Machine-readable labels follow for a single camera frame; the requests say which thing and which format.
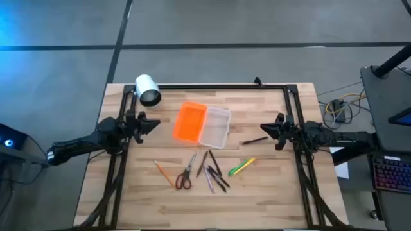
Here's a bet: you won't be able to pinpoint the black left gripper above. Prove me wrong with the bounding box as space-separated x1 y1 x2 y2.
123 109 161 144

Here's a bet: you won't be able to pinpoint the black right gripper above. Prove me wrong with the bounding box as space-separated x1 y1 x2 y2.
260 112 304 151

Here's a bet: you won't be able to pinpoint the dark brown pen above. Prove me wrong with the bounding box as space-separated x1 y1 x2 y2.
241 136 269 146

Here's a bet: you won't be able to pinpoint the orange plastic box lid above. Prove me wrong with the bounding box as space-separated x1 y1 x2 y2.
172 101 208 144

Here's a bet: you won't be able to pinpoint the yellow pen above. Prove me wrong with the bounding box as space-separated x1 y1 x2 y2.
232 157 257 176

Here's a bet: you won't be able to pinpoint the green pen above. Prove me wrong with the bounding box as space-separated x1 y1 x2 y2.
228 158 250 177

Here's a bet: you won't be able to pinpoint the orange pencil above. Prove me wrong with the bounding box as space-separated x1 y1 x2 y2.
153 160 177 190

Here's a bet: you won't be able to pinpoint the red-handled scissors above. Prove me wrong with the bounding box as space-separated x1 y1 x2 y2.
175 152 198 191

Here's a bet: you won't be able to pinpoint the black pen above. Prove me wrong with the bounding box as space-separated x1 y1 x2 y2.
207 165 231 189
208 149 223 176
207 168 227 194

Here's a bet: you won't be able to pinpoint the purple transparent pen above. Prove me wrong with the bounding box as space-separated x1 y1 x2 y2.
203 165 216 194

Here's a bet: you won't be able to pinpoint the black power adapter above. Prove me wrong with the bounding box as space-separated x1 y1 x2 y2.
330 99 347 123

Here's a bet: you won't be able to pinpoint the white paper sheet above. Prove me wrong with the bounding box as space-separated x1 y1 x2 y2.
329 146 350 180

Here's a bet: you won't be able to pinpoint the grey side desk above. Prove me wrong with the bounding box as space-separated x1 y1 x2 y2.
359 65 411 231

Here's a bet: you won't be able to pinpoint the backlit keyboard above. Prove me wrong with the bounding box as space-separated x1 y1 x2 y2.
372 157 411 195

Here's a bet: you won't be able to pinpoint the black tablet screen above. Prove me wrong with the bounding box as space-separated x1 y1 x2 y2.
387 107 411 128

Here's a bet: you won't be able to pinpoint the black computer with blue light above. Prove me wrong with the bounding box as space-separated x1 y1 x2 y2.
0 123 28 151

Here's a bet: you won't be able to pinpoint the black pole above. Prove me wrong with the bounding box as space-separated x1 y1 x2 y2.
374 43 411 78

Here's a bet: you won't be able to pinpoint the black aluminium table frame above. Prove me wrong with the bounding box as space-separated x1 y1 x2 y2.
78 83 354 230

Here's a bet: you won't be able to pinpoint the floor cable bundle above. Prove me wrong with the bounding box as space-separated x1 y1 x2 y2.
317 81 369 130

